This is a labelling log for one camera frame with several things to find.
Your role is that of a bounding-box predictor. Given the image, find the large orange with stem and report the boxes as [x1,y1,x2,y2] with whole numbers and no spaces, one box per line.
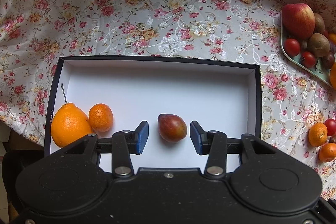
[51,93,93,148]

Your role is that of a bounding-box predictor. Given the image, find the dark purple plum on tray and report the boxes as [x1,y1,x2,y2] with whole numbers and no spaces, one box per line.
[322,52,335,69]

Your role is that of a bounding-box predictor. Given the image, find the cherry tomato on tray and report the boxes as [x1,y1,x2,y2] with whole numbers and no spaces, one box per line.
[283,38,301,57]
[300,51,317,69]

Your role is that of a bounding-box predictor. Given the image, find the large orange on tray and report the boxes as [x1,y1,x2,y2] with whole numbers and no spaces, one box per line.
[329,63,336,89]

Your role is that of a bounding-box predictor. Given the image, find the dark red-brown plum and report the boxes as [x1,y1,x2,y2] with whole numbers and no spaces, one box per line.
[329,134,336,144]

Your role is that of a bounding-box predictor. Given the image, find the mandarin with stem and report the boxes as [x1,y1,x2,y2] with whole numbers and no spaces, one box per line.
[308,123,327,147]

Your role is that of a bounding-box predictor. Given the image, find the back brown kiwi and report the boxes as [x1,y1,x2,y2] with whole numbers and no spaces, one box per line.
[314,12,325,34]

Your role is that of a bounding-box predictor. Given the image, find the brown kiwi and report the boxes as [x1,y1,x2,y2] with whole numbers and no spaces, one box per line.
[307,33,330,58]
[314,12,325,34]

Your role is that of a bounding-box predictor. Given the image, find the floral tablecloth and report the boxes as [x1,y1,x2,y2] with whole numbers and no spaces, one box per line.
[1,0,335,198]

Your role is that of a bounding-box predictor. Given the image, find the red apple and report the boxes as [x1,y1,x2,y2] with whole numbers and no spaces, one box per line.
[281,3,315,39]

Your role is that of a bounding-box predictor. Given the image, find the front brown kiwi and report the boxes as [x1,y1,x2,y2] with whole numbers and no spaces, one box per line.
[307,33,330,58]

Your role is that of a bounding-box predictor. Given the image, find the light green tray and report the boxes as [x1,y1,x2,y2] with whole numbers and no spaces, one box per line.
[280,22,333,88]

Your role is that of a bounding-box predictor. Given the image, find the round mandarin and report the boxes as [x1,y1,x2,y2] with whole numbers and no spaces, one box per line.
[318,143,336,162]

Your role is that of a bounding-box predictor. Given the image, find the red-green plum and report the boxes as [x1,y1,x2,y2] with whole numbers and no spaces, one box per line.
[158,114,187,143]

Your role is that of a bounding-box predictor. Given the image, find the black white cardboard box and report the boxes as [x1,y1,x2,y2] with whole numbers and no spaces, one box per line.
[45,56,261,169]

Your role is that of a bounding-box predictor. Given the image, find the left cherry tomato on tray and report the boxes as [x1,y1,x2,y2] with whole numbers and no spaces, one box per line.
[283,38,301,57]

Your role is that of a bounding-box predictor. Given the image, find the right cherry tomato on tray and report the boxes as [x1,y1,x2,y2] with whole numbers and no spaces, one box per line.
[300,51,317,69]

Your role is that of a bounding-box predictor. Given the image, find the small mandarin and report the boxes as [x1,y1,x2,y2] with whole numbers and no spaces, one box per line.
[89,103,114,132]

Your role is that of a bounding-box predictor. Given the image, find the red tomato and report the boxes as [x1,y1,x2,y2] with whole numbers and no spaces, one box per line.
[324,118,336,136]

